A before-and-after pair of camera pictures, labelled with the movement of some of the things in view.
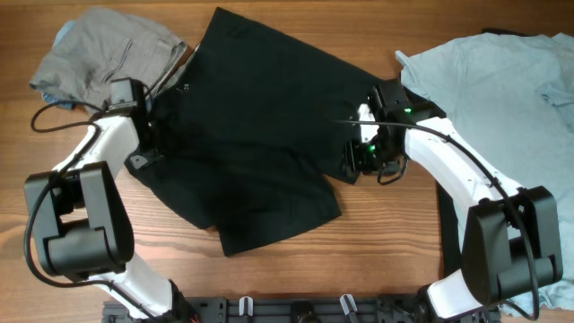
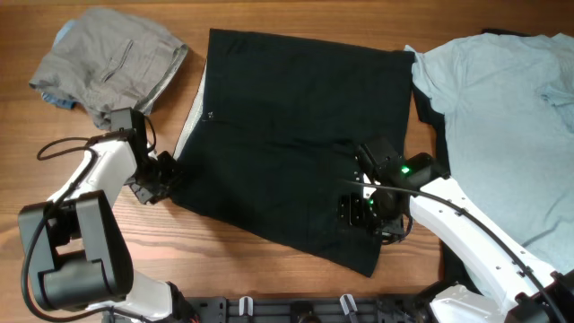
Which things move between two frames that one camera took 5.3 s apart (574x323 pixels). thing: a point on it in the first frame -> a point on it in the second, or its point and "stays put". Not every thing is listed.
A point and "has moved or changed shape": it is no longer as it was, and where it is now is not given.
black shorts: (249, 130) has moved or changed shape
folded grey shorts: (103, 45) stays put
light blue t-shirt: (511, 97) stays put
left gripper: (142, 161) -> (146, 195)
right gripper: (354, 154) -> (350, 213)
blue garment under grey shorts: (50, 99) stays put
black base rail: (291, 309) stays put
